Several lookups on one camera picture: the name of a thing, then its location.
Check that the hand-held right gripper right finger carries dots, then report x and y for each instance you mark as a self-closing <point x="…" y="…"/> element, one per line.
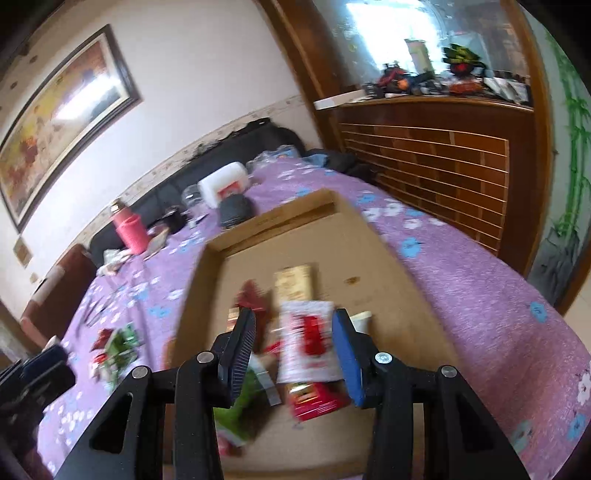
<point x="346" y="360"/>

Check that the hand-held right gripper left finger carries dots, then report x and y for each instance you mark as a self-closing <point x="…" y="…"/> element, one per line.
<point x="240" y="355"/>

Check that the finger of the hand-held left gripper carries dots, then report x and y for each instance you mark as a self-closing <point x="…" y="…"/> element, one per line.
<point x="46" y="369"/>

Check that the white and red snack packet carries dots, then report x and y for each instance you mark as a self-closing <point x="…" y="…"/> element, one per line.
<point x="307" y="341"/>

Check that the bright red snack packet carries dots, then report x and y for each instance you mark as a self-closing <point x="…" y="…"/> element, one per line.
<point x="318" y="399"/>

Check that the green snack packet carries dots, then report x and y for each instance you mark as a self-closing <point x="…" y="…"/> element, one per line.
<point x="249" y="415"/>

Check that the pile of assorted snack packets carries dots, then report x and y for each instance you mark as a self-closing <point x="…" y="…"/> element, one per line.
<point x="117" y="350"/>

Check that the cream snack packet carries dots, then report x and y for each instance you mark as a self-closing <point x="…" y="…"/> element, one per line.
<point x="293" y="281"/>

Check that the shallow cardboard box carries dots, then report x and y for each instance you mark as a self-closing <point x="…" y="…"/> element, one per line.
<point x="369" y="258"/>

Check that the brown armchair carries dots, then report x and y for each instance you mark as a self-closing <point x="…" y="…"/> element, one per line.
<point x="55" y="295"/>

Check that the crumpled pale rag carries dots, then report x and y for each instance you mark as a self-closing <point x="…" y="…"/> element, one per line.
<point x="113" y="261"/>

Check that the purple floral tablecloth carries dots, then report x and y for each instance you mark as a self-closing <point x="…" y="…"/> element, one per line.
<point x="461" y="286"/>

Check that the grey flat pouch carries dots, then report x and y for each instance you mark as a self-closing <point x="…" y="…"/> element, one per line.
<point x="157" y="242"/>

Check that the black textured glasses case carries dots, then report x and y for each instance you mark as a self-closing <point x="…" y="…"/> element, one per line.
<point x="235" y="210"/>

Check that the small black mug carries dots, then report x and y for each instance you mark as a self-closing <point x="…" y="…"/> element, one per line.
<point x="173" y="220"/>

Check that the pink bottle with knitted sleeve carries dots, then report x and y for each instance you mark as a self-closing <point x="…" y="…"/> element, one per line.
<point x="131" y="233"/>

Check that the clear plastic cup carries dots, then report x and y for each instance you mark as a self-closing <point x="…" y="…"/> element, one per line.
<point x="191" y="196"/>

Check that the white plastic jar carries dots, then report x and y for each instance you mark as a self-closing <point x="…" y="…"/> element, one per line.
<point x="221" y="182"/>

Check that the black sofa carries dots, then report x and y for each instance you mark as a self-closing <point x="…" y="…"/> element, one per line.
<point x="152" y="198"/>

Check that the blue printed packet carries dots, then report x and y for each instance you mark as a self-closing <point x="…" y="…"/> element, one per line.
<point x="277" y="154"/>

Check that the cluttered wooden counter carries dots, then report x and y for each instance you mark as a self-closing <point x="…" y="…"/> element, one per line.
<point x="415" y="152"/>

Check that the dark clothes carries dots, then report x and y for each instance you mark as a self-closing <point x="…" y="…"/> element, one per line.
<point x="249" y="127"/>

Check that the framed landscape painting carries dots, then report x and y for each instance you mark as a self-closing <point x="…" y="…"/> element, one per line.
<point x="60" y="120"/>

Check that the long white box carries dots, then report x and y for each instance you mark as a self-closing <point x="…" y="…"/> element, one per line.
<point x="337" y="99"/>

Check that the clutter of small items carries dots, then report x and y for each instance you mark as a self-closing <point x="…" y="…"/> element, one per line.
<point x="415" y="83"/>

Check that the green and red ornament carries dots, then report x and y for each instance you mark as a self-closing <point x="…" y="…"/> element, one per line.
<point x="461" y="57"/>

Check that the small framed wall plaque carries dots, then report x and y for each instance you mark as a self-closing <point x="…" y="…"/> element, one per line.
<point x="23" y="253"/>

